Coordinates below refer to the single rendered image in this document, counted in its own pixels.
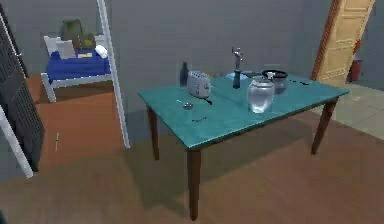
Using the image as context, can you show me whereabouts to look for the red bin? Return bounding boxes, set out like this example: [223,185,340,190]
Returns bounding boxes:
[348,58,364,83]

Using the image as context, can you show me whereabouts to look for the black grid room door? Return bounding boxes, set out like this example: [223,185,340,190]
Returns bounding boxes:
[0,3,46,174]

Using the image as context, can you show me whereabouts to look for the white bed with blue cover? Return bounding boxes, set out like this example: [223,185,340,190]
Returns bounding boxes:
[40,34,113,104]

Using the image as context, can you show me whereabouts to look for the light wooden room door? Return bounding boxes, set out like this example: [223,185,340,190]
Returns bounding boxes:
[311,0,376,89]

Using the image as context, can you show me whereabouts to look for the teal table with brown legs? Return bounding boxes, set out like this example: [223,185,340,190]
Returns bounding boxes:
[137,73,350,222]

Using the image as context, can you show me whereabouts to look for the silver toaster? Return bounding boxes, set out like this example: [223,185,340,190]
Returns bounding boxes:
[186,70,213,100]

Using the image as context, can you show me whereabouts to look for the white laptop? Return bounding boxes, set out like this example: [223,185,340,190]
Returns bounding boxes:
[55,39,78,60]

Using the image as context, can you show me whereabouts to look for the dark blue bottle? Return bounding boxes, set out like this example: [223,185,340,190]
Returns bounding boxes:
[179,61,190,88]

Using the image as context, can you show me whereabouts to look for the white pillow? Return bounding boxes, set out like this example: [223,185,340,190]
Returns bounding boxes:
[94,44,110,60]

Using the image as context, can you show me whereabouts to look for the black rimmed pot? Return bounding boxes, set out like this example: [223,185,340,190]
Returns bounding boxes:
[261,69,289,96]

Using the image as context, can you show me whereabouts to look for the small silver spoon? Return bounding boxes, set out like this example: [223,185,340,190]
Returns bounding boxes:
[176,99,195,111]

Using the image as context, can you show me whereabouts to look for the clear glass jar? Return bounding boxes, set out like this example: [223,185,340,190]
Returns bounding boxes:
[246,76,276,115]

